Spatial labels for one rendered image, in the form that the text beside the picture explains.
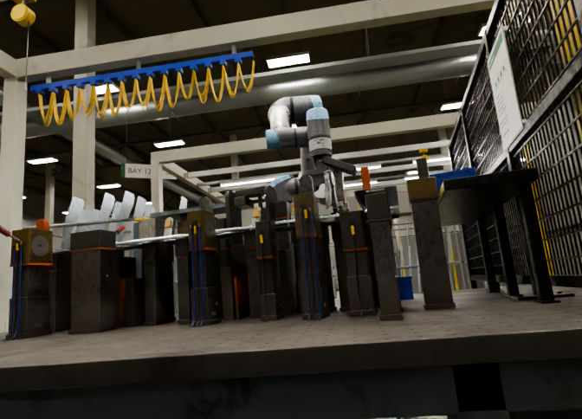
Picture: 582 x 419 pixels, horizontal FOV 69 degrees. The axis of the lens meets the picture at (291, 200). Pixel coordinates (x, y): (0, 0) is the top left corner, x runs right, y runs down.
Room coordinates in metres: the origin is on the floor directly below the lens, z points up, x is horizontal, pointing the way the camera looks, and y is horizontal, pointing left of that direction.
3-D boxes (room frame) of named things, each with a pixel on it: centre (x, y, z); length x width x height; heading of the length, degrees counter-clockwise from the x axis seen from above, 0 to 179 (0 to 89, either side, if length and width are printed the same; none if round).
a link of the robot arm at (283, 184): (2.07, 0.03, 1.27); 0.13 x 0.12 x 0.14; 91
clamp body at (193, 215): (1.32, 0.29, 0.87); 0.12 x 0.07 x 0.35; 166
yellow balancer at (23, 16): (2.98, 2.00, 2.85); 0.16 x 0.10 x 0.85; 83
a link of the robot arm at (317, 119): (1.36, -0.11, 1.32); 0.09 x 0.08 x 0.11; 1
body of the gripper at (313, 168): (1.36, -0.11, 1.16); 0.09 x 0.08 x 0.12; 76
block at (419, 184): (1.21, -0.38, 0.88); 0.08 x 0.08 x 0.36; 76
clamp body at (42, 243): (1.46, 0.93, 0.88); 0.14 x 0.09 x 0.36; 166
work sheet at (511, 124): (1.17, -0.66, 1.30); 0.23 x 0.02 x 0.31; 166
